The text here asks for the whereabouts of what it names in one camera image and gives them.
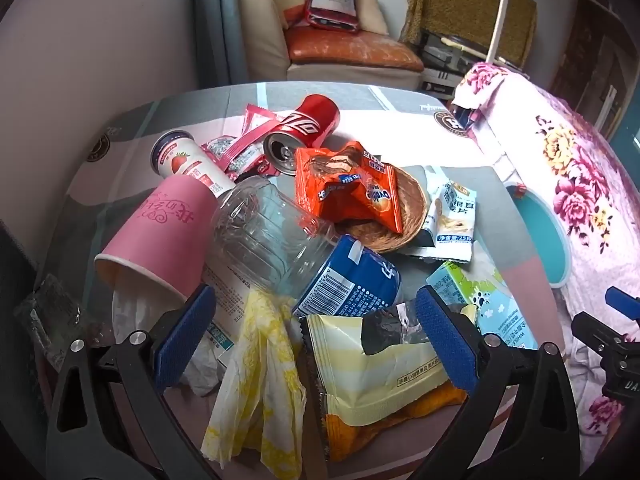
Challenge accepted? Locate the clear plastic bag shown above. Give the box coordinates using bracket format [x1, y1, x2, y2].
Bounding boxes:
[15, 275, 101, 356]

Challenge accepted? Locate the clear plastic bottle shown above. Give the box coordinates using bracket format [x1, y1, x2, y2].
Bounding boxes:
[210, 175, 341, 301]

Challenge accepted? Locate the white blue snack packet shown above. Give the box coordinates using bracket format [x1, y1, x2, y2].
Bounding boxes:
[400, 166, 478, 265]

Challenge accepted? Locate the orange snack wrapper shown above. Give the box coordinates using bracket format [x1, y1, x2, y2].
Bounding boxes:
[294, 141, 405, 235]

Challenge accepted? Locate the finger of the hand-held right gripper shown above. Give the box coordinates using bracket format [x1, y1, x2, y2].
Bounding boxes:
[571, 311, 640, 411]
[606, 286, 640, 322]

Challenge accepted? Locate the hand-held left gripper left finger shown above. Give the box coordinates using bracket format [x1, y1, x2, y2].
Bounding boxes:
[45, 284, 218, 480]

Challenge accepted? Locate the pink floral blanket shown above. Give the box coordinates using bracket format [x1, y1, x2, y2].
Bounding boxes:
[450, 62, 640, 480]

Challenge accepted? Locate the light blue milk carton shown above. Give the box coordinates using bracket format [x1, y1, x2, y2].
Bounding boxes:
[426, 260, 538, 351]

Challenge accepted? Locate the white pole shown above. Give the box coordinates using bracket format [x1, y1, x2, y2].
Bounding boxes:
[486, 0, 512, 63]

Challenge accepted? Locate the red soda can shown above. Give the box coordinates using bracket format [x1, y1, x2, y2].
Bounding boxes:
[262, 94, 342, 177]

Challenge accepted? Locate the teal plastic bin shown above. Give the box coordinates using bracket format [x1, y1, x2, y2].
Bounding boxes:
[502, 182, 573, 288]

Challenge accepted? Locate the leopard print cloth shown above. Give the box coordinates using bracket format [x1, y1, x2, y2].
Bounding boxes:
[400, 0, 538, 68]

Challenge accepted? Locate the cream leather sofa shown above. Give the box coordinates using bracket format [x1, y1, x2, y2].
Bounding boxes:
[237, 0, 426, 92]

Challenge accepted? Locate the beige cushion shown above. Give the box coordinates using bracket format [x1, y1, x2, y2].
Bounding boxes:
[356, 0, 391, 36]

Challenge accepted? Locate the orange leather seat cushion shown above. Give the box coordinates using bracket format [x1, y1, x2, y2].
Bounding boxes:
[286, 27, 425, 73]

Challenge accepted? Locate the grey curtain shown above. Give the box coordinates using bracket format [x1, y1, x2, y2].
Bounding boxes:
[192, 0, 241, 86]

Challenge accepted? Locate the yellow patterned tissue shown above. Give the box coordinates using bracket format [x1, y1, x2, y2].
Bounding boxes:
[201, 290, 307, 478]

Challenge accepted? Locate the dark wooden cabinet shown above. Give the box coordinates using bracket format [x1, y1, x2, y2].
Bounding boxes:
[550, 0, 640, 126]

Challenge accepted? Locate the pink printed snack wrapper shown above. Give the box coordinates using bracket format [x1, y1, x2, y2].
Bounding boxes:
[202, 135, 283, 183]

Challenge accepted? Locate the yellow snack bag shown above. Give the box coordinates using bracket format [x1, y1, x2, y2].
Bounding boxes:
[299, 305, 471, 463]

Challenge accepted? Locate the stacked stereo equipment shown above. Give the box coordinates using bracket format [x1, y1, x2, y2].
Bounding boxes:
[417, 27, 488, 101]

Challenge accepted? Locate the strawberry yogurt bottle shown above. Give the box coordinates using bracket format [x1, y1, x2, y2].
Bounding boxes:
[150, 130, 236, 198]

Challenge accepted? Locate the blue drink can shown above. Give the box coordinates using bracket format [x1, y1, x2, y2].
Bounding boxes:
[292, 234, 402, 317]

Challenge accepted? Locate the brown coconut shell bowl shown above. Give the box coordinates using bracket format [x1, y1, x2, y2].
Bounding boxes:
[340, 162, 430, 253]

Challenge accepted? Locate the white crumpled tissue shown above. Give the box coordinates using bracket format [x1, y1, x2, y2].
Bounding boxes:
[111, 285, 223, 397]

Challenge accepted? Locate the pink paper cup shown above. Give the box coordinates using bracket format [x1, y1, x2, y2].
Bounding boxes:
[94, 176, 217, 311]

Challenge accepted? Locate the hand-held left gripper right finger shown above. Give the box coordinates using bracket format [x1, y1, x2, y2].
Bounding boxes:
[415, 285, 583, 480]

